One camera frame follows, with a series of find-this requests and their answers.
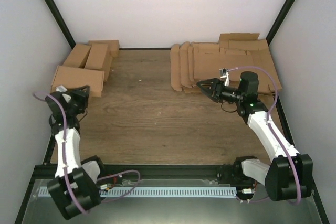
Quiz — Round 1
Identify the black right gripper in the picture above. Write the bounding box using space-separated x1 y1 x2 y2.
197 79 244 104

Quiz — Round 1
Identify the cardboard box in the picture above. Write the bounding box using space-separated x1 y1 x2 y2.
62 44 91 68
103 52 113 82
88 40 120 58
85 43 109 71
51 66 104 97

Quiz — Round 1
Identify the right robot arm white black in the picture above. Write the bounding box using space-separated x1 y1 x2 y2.
197 69 313 205

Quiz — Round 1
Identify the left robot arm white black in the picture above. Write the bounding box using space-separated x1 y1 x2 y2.
45 86 107 220

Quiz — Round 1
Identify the stack of flat cardboard blanks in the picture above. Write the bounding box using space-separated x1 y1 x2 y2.
170 33 282 94

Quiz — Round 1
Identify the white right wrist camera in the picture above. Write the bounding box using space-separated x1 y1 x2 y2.
219 68 230 86

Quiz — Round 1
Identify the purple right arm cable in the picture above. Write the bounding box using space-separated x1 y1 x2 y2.
228 66 302 206

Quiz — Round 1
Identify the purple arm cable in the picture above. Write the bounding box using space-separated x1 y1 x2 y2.
228 66 302 206
31 90 141 214

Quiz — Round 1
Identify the black aluminium frame rail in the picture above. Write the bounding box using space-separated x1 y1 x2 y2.
32 164 231 180

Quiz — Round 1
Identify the light blue slotted cable duct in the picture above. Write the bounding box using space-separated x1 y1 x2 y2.
37 186 237 198

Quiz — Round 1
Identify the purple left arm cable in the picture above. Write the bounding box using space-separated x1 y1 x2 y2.
31 90 141 214

